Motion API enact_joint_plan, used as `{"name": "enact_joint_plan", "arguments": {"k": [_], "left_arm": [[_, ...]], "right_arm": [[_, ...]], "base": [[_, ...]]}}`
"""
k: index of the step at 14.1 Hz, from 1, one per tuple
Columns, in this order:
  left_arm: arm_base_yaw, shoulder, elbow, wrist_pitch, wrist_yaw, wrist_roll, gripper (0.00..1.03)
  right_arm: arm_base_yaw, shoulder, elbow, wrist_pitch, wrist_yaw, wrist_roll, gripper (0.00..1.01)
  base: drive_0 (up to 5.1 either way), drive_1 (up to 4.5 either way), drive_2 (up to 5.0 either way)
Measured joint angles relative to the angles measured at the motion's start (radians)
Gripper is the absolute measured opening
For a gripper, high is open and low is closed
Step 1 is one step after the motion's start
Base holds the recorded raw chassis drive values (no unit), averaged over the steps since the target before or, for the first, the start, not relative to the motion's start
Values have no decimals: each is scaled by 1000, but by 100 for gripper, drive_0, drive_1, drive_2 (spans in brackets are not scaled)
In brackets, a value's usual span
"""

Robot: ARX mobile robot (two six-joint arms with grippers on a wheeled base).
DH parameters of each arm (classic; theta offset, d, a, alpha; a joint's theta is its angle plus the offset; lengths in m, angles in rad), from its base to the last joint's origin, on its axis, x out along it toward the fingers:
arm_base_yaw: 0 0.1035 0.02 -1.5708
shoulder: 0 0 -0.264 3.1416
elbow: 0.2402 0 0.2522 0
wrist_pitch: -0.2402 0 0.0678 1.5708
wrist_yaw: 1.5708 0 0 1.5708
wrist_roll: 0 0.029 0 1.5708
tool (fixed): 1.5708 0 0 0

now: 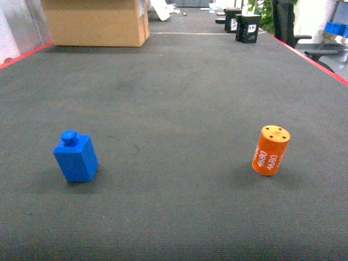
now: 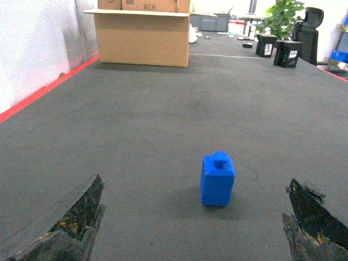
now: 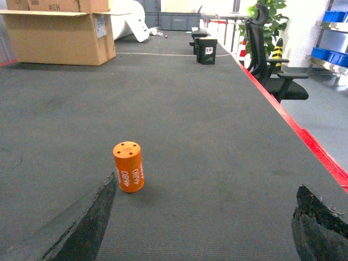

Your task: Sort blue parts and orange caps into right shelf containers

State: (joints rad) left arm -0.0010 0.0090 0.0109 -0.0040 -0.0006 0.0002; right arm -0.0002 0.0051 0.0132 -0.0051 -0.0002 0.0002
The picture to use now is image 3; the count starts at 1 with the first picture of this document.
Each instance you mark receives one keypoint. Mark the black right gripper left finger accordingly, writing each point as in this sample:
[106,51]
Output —
[76,233]

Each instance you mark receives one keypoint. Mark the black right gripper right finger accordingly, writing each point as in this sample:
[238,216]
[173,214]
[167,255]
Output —
[319,231]

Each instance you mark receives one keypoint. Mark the steel shelf rack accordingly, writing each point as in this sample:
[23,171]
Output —
[332,36]

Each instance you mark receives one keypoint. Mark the blue bin on shelf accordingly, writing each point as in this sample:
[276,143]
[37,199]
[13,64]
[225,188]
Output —
[333,57]

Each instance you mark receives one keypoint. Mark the blue upper shelf bin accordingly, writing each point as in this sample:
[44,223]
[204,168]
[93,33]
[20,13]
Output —
[335,16]

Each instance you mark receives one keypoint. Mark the black office chair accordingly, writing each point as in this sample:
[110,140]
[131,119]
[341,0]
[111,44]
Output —
[283,86]

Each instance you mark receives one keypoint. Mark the yellow black striped bollard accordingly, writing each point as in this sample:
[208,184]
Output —
[278,50]

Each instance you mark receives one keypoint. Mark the large cardboard box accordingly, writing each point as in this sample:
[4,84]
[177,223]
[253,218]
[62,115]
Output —
[66,38]

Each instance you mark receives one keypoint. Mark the green potted plant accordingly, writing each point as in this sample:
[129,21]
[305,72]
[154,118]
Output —
[275,23]

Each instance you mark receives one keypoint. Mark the front black labelled box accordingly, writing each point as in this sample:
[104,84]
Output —
[206,51]

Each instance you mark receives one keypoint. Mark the upper cardboard box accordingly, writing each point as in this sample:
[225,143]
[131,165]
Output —
[79,6]

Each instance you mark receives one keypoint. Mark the grey plastic crate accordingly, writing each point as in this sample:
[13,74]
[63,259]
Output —
[172,21]

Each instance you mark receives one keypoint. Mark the rear black box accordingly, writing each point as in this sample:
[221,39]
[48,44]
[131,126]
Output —
[196,35]

